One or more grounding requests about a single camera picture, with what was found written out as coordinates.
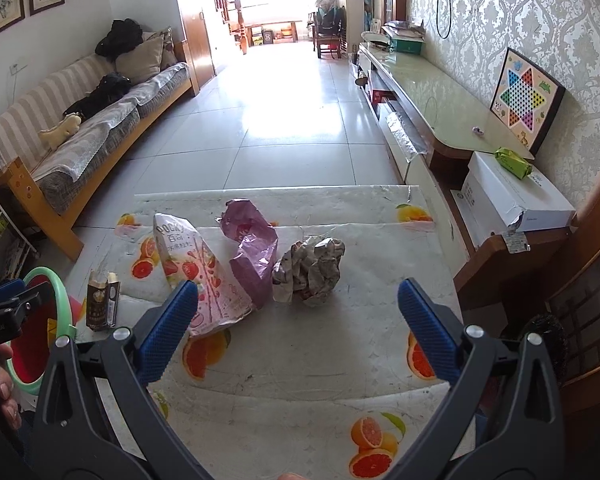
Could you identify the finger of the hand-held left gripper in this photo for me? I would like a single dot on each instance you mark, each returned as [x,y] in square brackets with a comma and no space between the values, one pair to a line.
[5,290]
[35,300]

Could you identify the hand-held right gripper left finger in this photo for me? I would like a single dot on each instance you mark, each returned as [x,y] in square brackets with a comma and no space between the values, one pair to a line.
[167,332]

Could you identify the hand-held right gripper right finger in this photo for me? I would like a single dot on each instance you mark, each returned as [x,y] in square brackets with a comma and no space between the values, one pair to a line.
[425,332]

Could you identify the green-rimmed red bin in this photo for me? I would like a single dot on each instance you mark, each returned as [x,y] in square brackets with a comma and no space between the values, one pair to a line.
[30,357]

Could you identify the printed paper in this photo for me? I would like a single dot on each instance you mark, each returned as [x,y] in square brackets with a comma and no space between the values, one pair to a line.
[307,272]

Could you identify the person's left hand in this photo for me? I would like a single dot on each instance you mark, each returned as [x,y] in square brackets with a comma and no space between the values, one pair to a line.
[5,390]

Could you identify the white book rack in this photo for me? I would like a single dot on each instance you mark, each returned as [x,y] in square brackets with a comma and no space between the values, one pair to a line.
[10,240]

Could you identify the pink snack box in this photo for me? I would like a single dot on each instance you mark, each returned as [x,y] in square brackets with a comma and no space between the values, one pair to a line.
[200,280]

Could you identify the brown snack packet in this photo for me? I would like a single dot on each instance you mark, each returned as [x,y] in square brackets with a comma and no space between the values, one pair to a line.
[100,305]

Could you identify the fruit print tablecloth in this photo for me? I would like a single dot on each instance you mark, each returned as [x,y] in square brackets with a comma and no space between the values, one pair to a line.
[330,355]

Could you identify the pink plastic bag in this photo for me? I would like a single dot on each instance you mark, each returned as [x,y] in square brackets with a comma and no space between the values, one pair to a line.
[252,260]

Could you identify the white cardboard box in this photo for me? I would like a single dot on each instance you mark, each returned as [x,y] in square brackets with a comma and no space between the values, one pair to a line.
[510,200]

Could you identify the wooden lattice panel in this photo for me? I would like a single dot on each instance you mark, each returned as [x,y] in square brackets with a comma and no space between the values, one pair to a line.
[590,310]

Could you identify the cream plush toy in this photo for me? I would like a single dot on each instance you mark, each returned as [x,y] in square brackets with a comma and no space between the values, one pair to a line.
[60,130]

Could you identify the striped sofa cover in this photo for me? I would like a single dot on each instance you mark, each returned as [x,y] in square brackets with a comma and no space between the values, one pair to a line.
[40,105]

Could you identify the green packet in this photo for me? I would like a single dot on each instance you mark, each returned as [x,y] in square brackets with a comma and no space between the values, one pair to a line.
[514,162]

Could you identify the silver foil sheet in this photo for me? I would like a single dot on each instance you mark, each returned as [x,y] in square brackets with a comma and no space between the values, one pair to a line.
[407,135]

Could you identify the black garment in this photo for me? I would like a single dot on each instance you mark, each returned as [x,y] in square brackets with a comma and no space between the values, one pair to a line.
[100,95]

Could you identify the long wooden cabinet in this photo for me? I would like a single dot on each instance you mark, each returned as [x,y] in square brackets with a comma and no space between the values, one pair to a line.
[430,95]

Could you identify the red box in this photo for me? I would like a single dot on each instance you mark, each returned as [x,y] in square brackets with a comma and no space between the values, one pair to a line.
[382,97]

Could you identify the star pattern game board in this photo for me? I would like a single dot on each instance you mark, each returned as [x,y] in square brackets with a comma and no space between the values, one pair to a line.
[525,100]

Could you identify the beige pillow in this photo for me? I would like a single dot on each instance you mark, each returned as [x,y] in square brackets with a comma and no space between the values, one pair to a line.
[140,60]

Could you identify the black clothes pile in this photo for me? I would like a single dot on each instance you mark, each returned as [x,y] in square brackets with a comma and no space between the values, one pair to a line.
[120,37]

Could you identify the patterned brown pillow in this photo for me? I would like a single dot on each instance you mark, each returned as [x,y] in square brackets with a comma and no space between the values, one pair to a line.
[167,50]

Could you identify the green box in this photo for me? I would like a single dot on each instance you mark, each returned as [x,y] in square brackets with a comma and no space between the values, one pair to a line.
[407,45]

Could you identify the white appliance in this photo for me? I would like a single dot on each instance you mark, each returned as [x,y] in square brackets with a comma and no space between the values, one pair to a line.
[376,39]

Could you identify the wooden staircase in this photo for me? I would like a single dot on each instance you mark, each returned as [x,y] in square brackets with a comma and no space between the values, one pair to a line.
[200,35]

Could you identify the stack of papers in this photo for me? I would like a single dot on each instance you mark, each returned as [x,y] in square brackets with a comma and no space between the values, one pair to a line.
[405,29]

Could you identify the wooden chair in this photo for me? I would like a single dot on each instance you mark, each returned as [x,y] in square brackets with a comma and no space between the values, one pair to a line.
[322,45]

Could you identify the low wooden bench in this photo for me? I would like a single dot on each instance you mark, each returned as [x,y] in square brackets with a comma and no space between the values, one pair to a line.
[275,27]

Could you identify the dark bag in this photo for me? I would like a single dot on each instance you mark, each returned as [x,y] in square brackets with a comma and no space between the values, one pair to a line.
[330,15]

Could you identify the wooden frame sofa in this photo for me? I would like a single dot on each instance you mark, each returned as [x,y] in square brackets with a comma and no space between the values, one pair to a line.
[80,160]

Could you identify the white wall socket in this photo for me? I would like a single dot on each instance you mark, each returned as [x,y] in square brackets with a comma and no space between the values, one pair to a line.
[15,68]

